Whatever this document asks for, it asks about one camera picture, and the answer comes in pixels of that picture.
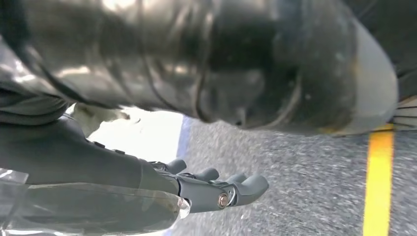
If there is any standing person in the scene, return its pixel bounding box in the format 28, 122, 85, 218
65, 103, 193, 164

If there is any black robot right leg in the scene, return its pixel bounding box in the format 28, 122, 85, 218
343, 0, 417, 132

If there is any yellow floor tape marking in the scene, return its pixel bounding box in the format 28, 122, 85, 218
362, 123, 395, 236

